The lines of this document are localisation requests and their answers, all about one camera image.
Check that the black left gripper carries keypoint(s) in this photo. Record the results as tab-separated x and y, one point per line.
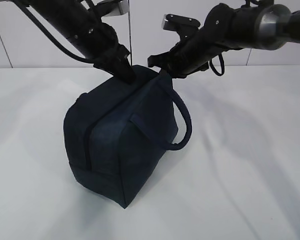
114	59

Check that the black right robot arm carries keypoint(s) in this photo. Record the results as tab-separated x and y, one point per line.
258	24

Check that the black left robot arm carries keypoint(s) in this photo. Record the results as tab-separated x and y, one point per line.
84	29

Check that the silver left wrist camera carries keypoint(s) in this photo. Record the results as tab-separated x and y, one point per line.
111	8

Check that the navy insulated lunch bag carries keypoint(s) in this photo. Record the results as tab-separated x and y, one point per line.
116	134

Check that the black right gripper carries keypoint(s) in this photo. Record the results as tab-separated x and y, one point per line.
182	61

